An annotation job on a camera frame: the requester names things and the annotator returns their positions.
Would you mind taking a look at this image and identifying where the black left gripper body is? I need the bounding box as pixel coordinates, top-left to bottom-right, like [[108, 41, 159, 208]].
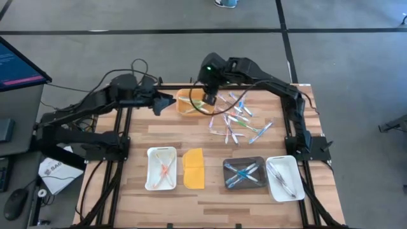
[[138, 88, 165, 117]]

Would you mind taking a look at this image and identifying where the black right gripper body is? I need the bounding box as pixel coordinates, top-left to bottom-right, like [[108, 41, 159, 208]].
[[197, 52, 230, 94]]

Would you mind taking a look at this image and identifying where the green toothbrush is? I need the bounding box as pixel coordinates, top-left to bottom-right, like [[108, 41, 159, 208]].
[[183, 103, 210, 115], [227, 114, 259, 133], [177, 96, 207, 108]]

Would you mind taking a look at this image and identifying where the orange plastic bin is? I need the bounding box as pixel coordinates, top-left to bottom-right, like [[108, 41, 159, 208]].
[[176, 88, 217, 118]]

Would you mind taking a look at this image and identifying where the blue toothbrush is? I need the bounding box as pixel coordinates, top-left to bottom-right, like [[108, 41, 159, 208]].
[[248, 120, 274, 145], [228, 170, 264, 188], [224, 162, 261, 183], [237, 96, 254, 118]]

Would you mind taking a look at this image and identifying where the dark toothbrush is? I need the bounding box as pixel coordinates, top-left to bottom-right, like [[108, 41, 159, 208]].
[[222, 113, 240, 146], [268, 161, 296, 198]]

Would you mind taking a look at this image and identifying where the white plastic bin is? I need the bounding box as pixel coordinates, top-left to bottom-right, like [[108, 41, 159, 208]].
[[144, 146, 178, 191]]

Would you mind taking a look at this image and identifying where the grey translucent plastic bin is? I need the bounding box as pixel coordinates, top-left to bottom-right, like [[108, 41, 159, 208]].
[[222, 156, 268, 191]]

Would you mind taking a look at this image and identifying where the yellow cloth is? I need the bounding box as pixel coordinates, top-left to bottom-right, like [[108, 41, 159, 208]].
[[181, 147, 205, 190]]

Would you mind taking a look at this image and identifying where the pile of clear plastic packets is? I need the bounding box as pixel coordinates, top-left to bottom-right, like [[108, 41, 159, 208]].
[[225, 163, 258, 186]]

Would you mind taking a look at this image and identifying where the person's shoe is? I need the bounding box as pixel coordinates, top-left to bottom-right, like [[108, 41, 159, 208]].
[[214, 0, 238, 9]]

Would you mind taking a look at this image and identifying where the frosted clear plastic bin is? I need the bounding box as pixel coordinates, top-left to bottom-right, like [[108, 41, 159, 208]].
[[265, 155, 305, 203]]

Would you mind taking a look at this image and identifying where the white printed paper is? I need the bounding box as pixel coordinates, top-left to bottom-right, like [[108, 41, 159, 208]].
[[38, 155, 85, 196]]

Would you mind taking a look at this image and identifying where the grey desk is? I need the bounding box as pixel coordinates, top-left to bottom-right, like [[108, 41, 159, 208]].
[[0, 84, 45, 157]]

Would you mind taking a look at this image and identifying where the computer monitor blue screen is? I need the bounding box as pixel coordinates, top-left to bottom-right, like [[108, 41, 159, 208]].
[[0, 36, 53, 93]]

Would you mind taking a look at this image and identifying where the blue-grey box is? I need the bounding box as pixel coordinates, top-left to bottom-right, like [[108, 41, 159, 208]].
[[0, 118, 16, 143]]

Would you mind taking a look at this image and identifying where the black keyboard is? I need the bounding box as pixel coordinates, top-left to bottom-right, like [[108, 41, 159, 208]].
[[0, 158, 11, 193]]

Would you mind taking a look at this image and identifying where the black computer mouse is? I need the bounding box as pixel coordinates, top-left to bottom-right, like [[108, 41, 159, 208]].
[[3, 188, 29, 221]]

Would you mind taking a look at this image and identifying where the black floor stand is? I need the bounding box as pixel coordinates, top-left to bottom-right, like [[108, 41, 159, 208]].
[[377, 113, 407, 134]]

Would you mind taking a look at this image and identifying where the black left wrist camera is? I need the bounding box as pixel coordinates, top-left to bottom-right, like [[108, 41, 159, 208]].
[[139, 76, 157, 92]]

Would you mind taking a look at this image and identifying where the black aluminium table frame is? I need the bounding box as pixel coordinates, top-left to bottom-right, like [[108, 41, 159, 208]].
[[73, 73, 348, 229]]

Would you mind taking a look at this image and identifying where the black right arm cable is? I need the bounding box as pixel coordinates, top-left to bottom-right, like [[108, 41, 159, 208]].
[[189, 79, 272, 116]]

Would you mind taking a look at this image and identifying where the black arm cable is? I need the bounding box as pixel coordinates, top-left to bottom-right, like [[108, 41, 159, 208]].
[[189, 79, 272, 116], [92, 58, 160, 96]]

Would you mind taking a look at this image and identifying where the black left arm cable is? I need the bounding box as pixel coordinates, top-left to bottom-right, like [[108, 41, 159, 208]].
[[92, 58, 160, 96]]

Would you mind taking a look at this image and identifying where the black floor cable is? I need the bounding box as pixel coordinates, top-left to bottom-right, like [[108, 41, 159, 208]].
[[46, 82, 96, 95]]

